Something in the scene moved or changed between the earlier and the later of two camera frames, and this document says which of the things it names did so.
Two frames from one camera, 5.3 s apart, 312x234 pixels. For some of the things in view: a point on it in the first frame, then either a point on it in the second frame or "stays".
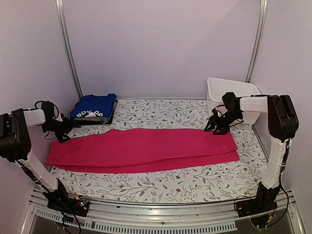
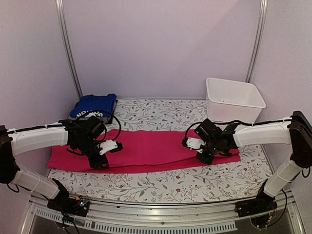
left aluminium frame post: (60, 12) stays
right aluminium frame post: (258, 36) stays
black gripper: (232, 103) to (208, 133)
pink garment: (99, 151) stays
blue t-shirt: (93, 106) stays
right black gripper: (213, 119) to (207, 160)
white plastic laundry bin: (217, 88) stays
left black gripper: (68, 126) to (97, 164)
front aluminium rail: (115, 217) stays
